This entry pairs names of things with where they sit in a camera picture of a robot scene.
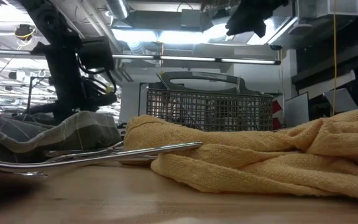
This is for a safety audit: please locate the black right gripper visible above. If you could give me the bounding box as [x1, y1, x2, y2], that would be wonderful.
[224, 0, 290, 39]

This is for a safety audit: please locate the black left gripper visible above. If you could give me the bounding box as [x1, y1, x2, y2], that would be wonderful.
[82, 88, 117, 110]

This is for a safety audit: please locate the yellow terry cloth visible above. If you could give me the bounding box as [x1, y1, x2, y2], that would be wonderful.
[121, 107, 358, 203]

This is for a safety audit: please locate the grey checked cloth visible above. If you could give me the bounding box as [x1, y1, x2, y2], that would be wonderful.
[0, 110, 122, 163]

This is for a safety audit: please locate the grey ceiling box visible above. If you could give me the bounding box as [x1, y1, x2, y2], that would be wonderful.
[180, 8, 205, 32]

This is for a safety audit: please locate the white ceiling box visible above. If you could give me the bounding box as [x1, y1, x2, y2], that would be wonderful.
[296, 0, 358, 18]

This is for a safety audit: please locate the long ceiling light strip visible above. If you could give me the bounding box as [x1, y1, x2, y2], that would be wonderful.
[0, 48, 282, 66]

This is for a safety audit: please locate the black overhead rack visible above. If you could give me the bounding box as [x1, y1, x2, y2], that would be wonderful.
[291, 37, 358, 94]

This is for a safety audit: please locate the red background object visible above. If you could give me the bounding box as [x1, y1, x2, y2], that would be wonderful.
[273, 100, 283, 130]

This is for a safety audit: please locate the grey mesh cutlery basket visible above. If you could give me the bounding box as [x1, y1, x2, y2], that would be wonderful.
[145, 70, 275, 132]

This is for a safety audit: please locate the white upright panel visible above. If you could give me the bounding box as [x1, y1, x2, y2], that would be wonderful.
[283, 91, 310, 128]

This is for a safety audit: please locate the grey tilted panel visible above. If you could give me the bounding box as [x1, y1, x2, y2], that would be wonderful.
[323, 88, 358, 113]

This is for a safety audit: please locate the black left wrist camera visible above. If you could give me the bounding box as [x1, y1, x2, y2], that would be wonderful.
[77, 36, 116, 71]

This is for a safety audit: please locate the black background frame stand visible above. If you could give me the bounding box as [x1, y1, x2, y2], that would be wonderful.
[26, 76, 51, 115]

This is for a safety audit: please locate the round silver air duct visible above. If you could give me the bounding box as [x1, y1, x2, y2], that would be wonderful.
[104, 0, 131, 21]

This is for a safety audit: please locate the black ceiling cable reel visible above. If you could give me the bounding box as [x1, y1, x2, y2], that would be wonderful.
[13, 23, 37, 42]

